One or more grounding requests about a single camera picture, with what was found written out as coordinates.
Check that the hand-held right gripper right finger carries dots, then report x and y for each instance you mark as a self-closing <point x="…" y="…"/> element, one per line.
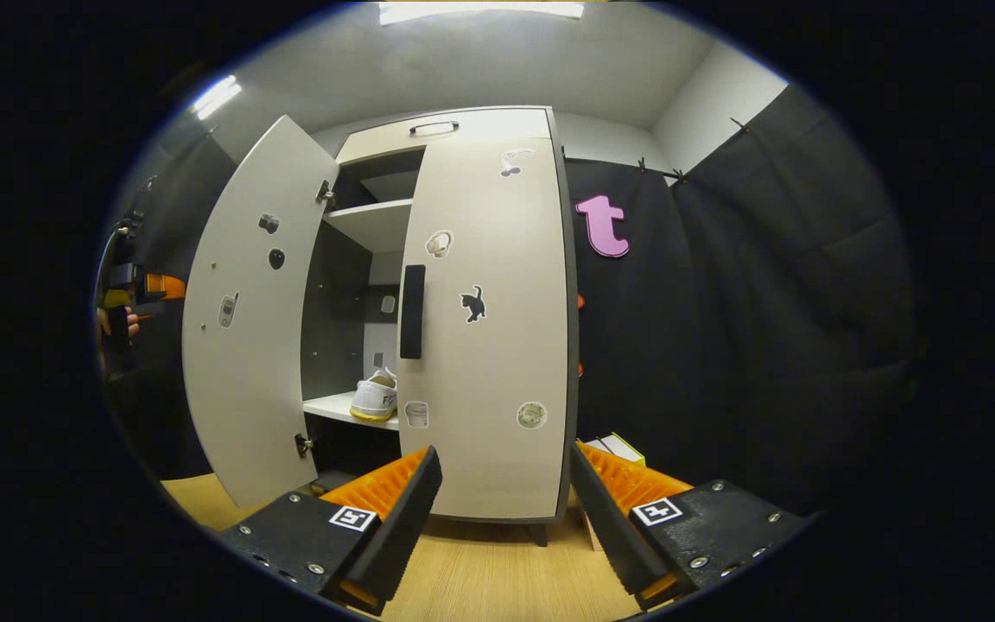
<point x="610" y="536"/>

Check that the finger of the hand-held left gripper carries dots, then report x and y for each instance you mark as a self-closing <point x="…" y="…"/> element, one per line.
<point x="167" y="287"/>

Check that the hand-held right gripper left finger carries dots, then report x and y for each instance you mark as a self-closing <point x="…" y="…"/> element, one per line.
<point x="394" y="536"/>

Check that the white cabinet door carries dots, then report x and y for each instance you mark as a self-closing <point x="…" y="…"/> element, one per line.
<point x="247" y="345"/>
<point x="497" y="389"/>

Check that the white canvas shoe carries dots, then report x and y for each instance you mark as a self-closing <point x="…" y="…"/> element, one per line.
<point x="374" y="399"/>

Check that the white and grey shoe cabinet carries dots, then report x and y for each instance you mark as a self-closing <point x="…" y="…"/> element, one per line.
<point x="342" y="294"/>

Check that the white cabinet drawer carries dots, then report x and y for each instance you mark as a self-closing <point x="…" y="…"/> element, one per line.
<point x="480" y="130"/>

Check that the yellow book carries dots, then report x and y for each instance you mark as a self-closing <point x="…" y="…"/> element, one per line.
<point x="627" y="449"/>

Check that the small ceiling light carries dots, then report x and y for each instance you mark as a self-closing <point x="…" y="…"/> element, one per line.
<point x="217" y="95"/>

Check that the long ceiling light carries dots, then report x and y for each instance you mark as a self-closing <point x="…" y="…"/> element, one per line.
<point x="480" y="10"/>

